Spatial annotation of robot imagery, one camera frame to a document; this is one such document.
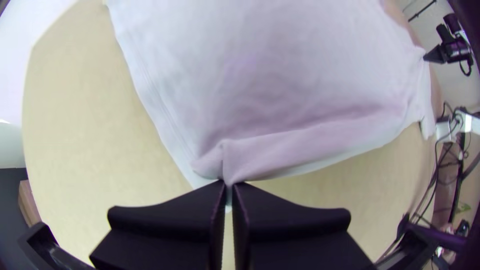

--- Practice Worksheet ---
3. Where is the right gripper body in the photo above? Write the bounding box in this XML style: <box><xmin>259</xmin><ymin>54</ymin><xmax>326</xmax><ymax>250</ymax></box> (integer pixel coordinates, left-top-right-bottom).
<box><xmin>442</xmin><ymin>38</ymin><xmax>474</xmax><ymax>65</ymax></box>

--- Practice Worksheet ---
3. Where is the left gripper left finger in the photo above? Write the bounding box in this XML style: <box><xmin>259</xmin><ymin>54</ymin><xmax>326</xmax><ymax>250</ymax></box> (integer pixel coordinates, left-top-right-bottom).
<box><xmin>89</xmin><ymin>179</ymin><xmax>227</xmax><ymax>270</ymax></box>

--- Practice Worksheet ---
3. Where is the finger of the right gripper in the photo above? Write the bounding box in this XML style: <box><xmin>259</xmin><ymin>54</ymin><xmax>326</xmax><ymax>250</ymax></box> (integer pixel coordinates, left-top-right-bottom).
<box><xmin>422</xmin><ymin>44</ymin><xmax>448</xmax><ymax>64</ymax></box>

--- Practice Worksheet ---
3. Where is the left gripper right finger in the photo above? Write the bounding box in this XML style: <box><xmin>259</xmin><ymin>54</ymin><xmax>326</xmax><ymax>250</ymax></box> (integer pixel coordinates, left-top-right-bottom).
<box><xmin>231</xmin><ymin>181</ymin><xmax>376</xmax><ymax>270</ymax></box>

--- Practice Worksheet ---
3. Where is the light grey t-shirt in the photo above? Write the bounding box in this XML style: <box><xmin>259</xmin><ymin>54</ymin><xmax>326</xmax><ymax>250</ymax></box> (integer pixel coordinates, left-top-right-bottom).
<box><xmin>103</xmin><ymin>0</ymin><xmax>438</xmax><ymax>190</ymax></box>

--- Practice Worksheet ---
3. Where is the black cable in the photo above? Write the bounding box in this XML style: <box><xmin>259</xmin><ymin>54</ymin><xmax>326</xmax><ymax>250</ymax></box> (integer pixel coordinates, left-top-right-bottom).
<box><xmin>410</xmin><ymin>101</ymin><xmax>464</xmax><ymax>220</ymax></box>
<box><xmin>458</xmin><ymin>56</ymin><xmax>474</xmax><ymax>78</ymax></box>

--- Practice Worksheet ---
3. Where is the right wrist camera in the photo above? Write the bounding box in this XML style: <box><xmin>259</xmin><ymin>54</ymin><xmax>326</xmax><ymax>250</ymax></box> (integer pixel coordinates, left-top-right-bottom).
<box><xmin>436</xmin><ymin>13</ymin><xmax>463</xmax><ymax>43</ymax></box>

